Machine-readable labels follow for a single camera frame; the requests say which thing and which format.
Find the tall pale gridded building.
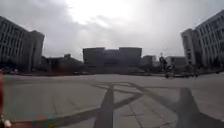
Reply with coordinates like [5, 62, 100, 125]
[180, 9, 224, 70]

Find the small pale building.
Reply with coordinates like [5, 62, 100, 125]
[140, 54, 157, 68]
[165, 55, 187, 68]

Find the low dark building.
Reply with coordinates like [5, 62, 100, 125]
[41, 53, 84, 73]

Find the tall grey gridded building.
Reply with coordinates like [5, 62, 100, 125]
[0, 15, 46, 73]

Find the grey paved plaza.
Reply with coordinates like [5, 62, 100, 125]
[0, 73, 224, 128]

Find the wide dark building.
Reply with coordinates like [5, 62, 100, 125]
[82, 46, 143, 73]

